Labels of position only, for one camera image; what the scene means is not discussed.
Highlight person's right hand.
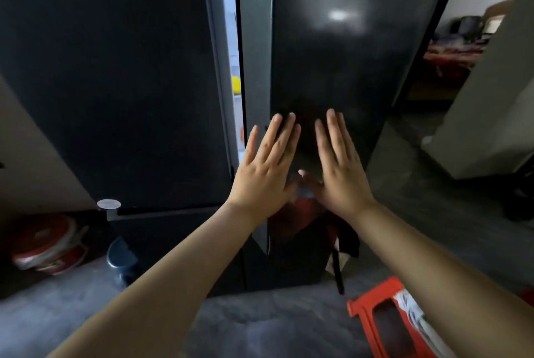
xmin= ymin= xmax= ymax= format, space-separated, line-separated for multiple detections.
xmin=298 ymin=108 xmax=376 ymax=221

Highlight person's left hand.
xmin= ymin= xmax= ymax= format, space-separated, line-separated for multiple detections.
xmin=227 ymin=112 xmax=302 ymax=226

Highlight person's left forearm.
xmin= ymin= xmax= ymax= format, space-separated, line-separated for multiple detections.
xmin=48 ymin=201 xmax=259 ymax=358

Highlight person's right forearm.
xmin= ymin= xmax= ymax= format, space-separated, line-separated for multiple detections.
xmin=354 ymin=199 xmax=534 ymax=358

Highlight black refrigerator body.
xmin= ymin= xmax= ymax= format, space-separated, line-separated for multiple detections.
xmin=106 ymin=0 xmax=334 ymax=298

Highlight red plastic stool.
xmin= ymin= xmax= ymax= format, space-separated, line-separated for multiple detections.
xmin=347 ymin=276 xmax=439 ymax=358

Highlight dark blue trash bin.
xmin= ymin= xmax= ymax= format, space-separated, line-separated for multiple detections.
xmin=106 ymin=236 xmax=140 ymax=287

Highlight red patterned bedding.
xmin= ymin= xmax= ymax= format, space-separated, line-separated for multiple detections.
xmin=423 ymin=16 xmax=506 ymax=79

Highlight black white strap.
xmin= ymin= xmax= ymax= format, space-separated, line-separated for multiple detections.
xmin=325 ymin=220 xmax=361 ymax=296

